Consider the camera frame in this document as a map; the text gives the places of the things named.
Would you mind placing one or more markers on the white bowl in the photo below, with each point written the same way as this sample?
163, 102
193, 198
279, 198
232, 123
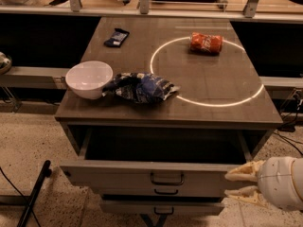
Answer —
88, 78

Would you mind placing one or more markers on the metal railing frame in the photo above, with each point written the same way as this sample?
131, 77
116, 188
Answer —
272, 10

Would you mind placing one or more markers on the orange soda can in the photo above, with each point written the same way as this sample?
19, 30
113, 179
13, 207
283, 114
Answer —
211, 44

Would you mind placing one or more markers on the grey middle drawer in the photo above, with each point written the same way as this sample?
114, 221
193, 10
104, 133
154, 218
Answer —
162, 191

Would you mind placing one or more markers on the blue crumpled chip bag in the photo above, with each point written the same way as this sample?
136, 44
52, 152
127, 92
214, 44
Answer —
142, 88

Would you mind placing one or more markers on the black pole stand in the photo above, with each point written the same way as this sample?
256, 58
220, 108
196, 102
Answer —
30, 200

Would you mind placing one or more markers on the plate with objects left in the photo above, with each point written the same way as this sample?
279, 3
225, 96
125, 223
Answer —
5, 63

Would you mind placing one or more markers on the dark blue snack bar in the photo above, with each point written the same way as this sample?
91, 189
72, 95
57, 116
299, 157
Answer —
117, 38

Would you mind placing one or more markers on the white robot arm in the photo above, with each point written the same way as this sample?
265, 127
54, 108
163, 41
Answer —
278, 182

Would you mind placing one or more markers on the grey drawer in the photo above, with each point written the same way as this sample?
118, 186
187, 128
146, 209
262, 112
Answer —
162, 191
162, 207
120, 159

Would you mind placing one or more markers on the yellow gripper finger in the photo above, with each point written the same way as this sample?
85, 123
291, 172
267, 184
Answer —
247, 172
249, 194

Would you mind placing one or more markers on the grey top drawer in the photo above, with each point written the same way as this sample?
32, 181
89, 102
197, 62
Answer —
120, 159

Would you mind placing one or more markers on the black top drawer handle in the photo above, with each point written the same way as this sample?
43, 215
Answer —
167, 179

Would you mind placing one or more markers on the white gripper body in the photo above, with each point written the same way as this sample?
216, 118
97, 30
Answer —
275, 180

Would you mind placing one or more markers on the grey bottom drawer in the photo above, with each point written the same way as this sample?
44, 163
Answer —
162, 207

